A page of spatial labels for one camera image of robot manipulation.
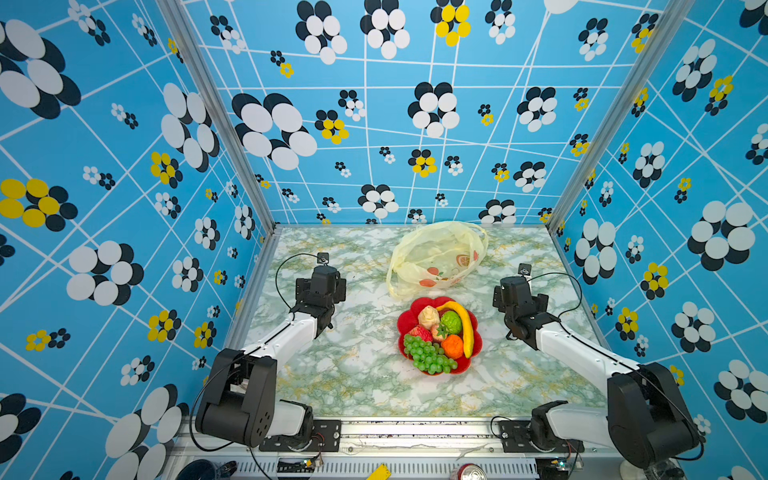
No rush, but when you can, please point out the green grape bunch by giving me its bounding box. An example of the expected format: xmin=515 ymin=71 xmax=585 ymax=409
xmin=402 ymin=334 xmax=458 ymax=376

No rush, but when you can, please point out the red flower-shaped plate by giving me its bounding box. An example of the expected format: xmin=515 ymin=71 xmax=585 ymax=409
xmin=397 ymin=297 xmax=482 ymax=376

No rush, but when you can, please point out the green apple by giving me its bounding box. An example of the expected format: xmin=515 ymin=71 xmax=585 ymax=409
xmin=439 ymin=310 xmax=463 ymax=336

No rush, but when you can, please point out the yellow banana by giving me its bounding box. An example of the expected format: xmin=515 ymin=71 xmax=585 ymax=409
xmin=437 ymin=301 xmax=475 ymax=358

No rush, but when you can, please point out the aluminium corner post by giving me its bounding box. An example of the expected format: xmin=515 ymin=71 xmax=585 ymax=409
xmin=157 ymin=0 xmax=276 ymax=239
xmin=547 ymin=0 xmax=695 ymax=237

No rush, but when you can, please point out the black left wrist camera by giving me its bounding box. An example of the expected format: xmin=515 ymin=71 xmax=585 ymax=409
xmin=310 ymin=252 xmax=346 ymax=303

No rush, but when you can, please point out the aluminium corner post right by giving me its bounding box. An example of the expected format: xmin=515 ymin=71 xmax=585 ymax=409
xmin=547 ymin=0 xmax=695 ymax=237

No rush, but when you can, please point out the red fruit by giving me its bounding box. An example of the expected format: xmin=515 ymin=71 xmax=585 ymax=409
xmin=408 ymin=325 xmax=433 ymax=343

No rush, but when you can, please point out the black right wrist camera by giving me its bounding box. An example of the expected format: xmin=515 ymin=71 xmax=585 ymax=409
xmin=500 ymin=263 xmax=534 ymax=308

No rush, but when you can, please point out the metal can top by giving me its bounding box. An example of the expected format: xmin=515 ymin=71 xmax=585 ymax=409
xmin=449 ymin=463 xmax=488 ymax=480

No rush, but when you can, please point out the orange tangerine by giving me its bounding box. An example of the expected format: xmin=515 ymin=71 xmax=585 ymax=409
xmin=441 ymin=335 xmax=464 ymax=360

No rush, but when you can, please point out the yellow tag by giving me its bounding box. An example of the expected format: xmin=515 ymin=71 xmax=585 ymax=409
xmin=367 ymin=464 xmax=391 ymax=480

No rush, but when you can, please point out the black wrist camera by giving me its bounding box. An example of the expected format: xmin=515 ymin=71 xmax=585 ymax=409
xmin=500 ymin=263 xmax=534 ymax=308
xmin=310 ymin=252 xmax=346 ymax=303

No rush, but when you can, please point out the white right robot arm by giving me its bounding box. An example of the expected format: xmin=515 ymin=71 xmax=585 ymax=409
xmin=493 ymin=286 xmax=704 ymax=470

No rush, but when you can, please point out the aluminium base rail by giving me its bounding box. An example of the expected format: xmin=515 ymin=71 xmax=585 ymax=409
xmin=161 ymin=415 xmax=682 ymax=480

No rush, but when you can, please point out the beige round fruit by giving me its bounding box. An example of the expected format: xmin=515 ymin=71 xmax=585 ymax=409
xmin=418 ymin=305 xmax=440 ymax=331

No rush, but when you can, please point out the aluminium corner post left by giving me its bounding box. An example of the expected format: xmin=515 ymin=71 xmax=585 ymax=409
xmin=157 ymin=0 xmax=276 ymax=239

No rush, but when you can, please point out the translucent printed plastic bag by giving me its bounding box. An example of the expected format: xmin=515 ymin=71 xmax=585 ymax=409
xmin=386 ymin=221 xmax=489 ymax=300

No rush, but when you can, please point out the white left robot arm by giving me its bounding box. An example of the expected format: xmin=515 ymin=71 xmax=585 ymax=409
xmin=190 ymin=286 xmax=346 ymax=448

